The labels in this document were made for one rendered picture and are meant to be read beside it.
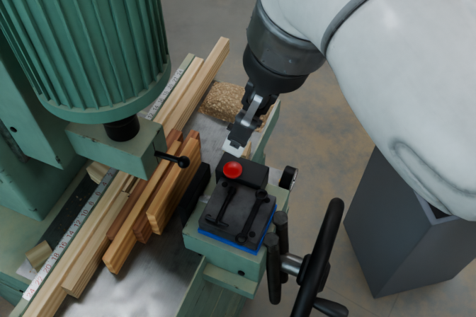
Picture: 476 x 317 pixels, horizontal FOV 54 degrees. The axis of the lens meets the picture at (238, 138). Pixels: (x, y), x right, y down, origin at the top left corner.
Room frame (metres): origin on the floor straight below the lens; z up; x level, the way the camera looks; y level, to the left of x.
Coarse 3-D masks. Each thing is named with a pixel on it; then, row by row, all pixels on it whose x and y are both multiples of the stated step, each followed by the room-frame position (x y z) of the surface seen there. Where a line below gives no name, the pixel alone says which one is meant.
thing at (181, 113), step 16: (224, 48) 0.75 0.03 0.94; (208, 64) 0.69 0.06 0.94; (208, 80) 0.67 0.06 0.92; (192, 96) 0.61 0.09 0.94; (176, 112) 0.57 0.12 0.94; (192, 112) 0.60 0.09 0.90; (176, 128) 0.54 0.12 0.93; (112, 208) 0.36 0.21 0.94; (96, 240) 0.30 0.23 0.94; (80, 256) 0.28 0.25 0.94; (96, 256) 0.28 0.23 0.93; (80, 272) 0.25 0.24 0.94; (64, 288) 0.23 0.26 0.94; (80, 288) 0.23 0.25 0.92
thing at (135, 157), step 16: (80, 128) 0.43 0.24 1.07; (96, 128) 0.43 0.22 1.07; (144, 128) 0.43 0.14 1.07; (160, 128) 0.43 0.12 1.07; (80, 144) 0.42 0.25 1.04; (96, 144) 0.41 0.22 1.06; (112, 144) 0.40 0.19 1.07; (128, 144) 0.40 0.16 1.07; (144, 144) 0.40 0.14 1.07; (160, 144) 0.42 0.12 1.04; (96, 160) 0.41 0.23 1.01; (112, 160) 0.40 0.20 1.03; (128, 160) 0.39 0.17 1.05; (144, 160) 0.38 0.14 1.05; (160, 160) 0.42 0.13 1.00; (144, 176) 0.38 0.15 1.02
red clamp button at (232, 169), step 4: (228, 164) 0.39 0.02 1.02; (232, 164) 0.39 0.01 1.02; (236, 164) 0.39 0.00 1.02; (240, 164) 0.40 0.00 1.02; (224, 168) 0.39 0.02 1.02; (228, 168) 0.39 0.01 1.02; (232, 168) 0.39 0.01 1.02; (236, 168) 0.39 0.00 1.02; (240, 168) 0.39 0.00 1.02; (224, 172) 0.38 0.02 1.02; (228, 172) 0.38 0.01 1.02; (232, 172) 0.38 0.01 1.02; (236, 172) 0.38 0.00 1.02; (240, 172) 0.38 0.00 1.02; (228, 176) 0.37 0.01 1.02; (232, 176) 0.37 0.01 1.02; (236, 176) 0.37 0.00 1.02
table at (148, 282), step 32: (192, 128) 0.56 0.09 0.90; (224, 128) 0.56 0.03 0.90; (256, 160) 0.51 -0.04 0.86; (128, 256) 0.29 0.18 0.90; (160, 256) 0.29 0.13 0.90; (192, 256) 0.29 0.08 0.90; (96, 288) 0.24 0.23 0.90; (128, 288) 0.24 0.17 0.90; (160, 288) 0.24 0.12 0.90; (192, 288) 0.24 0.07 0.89; (256, 288) 0.25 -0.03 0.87
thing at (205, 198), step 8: (200, 168) 0.40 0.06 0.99; (208, 168) 0.41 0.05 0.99; (200, 176) 0.39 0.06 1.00; (208, 176) 0.41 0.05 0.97; (192, 184) 0.38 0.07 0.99; (200, 184) 0.38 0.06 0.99; (192, 192) 0.36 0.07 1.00; (200, 192) 0.38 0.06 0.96; (184, 200) 0.35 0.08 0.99; (192, 200) 0.35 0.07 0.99; (200, 200) 0.36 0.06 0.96; (184, 208) 0.33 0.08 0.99; (192, 208) 0.35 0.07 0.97; (184, 216) 0.33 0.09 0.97; (184, 224) 0.33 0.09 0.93
